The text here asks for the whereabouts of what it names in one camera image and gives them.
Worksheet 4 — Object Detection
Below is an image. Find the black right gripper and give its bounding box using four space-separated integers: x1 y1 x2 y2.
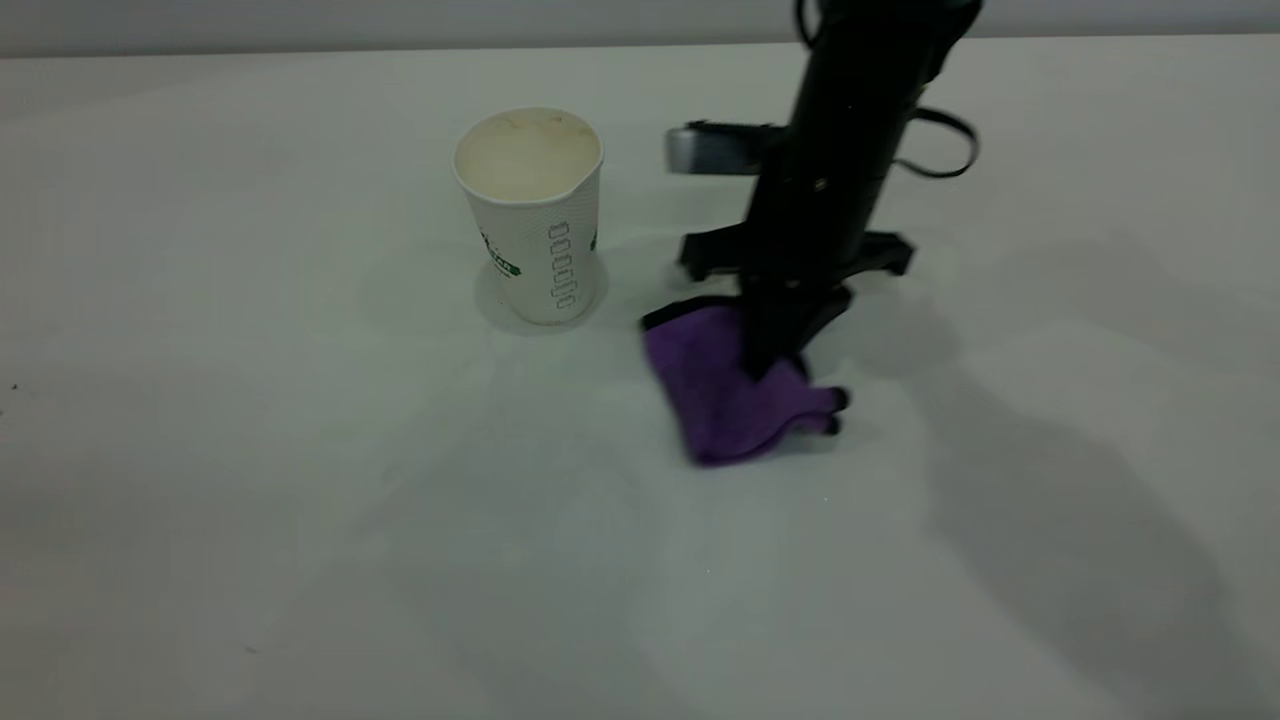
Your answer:
680 90 926 382

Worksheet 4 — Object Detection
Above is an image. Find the purple cloth with black trim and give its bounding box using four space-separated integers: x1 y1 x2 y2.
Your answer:
640 296 851 468

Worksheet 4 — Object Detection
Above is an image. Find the white paper coffee cup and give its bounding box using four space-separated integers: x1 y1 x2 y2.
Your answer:
452 106 605 327

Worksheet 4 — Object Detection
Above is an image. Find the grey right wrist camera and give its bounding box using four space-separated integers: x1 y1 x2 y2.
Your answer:
665 120 791 177

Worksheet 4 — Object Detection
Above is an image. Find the black looped camera cable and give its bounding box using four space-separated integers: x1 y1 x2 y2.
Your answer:
893 105 980 180

